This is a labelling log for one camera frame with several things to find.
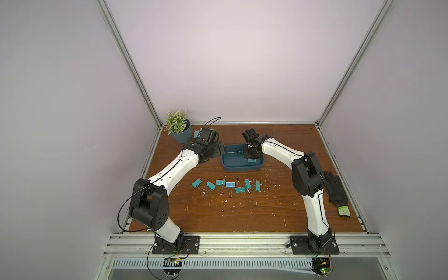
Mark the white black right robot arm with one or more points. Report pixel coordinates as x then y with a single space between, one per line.
307 180

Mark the left circuit board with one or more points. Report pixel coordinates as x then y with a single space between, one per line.
172 267

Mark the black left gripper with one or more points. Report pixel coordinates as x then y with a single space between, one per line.
216 151

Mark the black work glove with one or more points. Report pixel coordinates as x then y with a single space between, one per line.
337 193

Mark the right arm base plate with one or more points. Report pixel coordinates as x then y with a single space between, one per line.
313 245

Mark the right circuit board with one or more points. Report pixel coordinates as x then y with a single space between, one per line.
322 266

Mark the potted green plant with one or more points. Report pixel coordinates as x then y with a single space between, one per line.
178 125

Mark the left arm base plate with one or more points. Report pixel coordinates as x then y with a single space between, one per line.
188 244

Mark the aluminium front rail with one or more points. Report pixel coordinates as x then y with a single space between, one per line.
250 245

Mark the blue binder clip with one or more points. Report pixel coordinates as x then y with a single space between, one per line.
230 186

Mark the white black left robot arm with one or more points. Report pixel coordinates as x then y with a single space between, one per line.
149 204

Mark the circuit board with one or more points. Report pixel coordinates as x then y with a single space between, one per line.
172 267
322 266

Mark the teal plastic storage box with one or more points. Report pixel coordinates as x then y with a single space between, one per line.
234 161

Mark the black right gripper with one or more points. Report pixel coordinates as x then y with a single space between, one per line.
252 150

